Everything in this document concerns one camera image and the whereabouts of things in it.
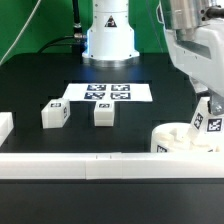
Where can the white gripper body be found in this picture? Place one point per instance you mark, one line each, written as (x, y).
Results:
(202, 59)

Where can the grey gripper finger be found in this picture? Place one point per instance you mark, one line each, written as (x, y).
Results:
(198, 87)
(216, 104)

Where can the white round stool seat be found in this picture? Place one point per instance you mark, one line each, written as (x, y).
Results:
(184, 138)

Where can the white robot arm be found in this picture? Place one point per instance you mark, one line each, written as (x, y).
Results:
(194, 34)

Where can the white marker sheet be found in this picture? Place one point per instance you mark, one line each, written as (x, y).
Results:
(108, 91)

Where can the white front fence wall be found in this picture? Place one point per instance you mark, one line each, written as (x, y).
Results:
(94, 166)

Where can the white fence wall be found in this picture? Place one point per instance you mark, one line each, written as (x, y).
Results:
(6, 125)
(94, 166)

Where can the white left fence wall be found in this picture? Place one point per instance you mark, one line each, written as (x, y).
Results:
(6, 125)

